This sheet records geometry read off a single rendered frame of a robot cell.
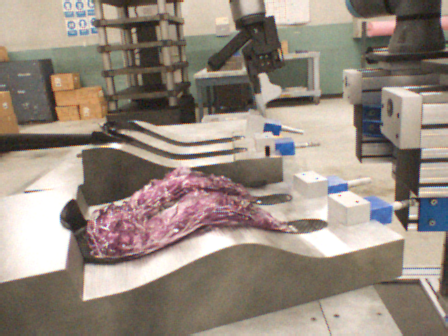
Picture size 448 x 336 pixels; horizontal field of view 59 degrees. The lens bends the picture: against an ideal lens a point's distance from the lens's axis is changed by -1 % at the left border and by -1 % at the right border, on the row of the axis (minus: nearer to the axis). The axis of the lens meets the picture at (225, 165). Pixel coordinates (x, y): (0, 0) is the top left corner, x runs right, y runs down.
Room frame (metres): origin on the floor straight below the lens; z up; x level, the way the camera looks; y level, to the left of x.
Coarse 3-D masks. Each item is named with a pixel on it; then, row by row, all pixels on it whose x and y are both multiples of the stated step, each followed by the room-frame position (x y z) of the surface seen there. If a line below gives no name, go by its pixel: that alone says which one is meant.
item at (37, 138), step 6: (36, 138) 1.05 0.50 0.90; (42, 138) 1.06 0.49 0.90; (48, 138) 1.07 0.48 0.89; (54, 138) 1.09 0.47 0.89; (60, 138) 1.10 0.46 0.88; (66, 138) 1.12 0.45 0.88; (72, 138) 1.13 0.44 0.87; (78, 138) 1.15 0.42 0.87; (84, 138) 1.16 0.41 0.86; (90, 138) 1.18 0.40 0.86
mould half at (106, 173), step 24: (96, 144) 0.75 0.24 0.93; (120, 144) 0.75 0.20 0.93; (168, 144) 0.87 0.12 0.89; (216, 144) 0.87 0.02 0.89; (240, 144) 0.83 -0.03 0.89; (72, 168) 0.86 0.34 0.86; (96, 168) 0.73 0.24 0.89; (120, 168) 0.72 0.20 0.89; (144, 168) 0.72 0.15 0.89; (168, 168) 0.72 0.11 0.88; (192, 168) 0.72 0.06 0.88; (216, 168) 0.72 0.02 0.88; (240, 168) 0.72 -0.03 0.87; (264, 168) 0.72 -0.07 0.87; (96, 192) 0.73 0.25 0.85; (120, 192) 0.72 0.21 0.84
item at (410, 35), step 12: (396, 24) 1.19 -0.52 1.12; (408, 24) 1.14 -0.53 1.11; (420, 24) 1.12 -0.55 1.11; (432, 24) 1.12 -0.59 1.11; (396, 36) 1.16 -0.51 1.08; (408, 36) 1.13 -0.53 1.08; (420, 36) 1.11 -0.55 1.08; (432, 36) 1.11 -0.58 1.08; (396, 48) 1.15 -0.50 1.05; (408, 48) 1.12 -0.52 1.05; (420, 48) 1.11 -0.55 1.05; (432, 48) 1.10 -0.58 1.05; (444, 48) 1.13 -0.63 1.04
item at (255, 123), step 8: (248, 112) 0.92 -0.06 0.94; (256, 112) 0.90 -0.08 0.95; (248, 120) 0.88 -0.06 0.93; (256, 120) 0.87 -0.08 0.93; (264, 120) 0.87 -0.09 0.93; (272, 120) 0.90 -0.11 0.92; (248, 128) 0.87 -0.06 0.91; (256, 128) 0.87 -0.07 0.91; (264, 128) 0.88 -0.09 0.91; (272, 128) 0.88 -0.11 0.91; (280, 128) 0.88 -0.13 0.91; (288, 128) 0.89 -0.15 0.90; (296, 128) 0.90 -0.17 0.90; (248, 136) 0.88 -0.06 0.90
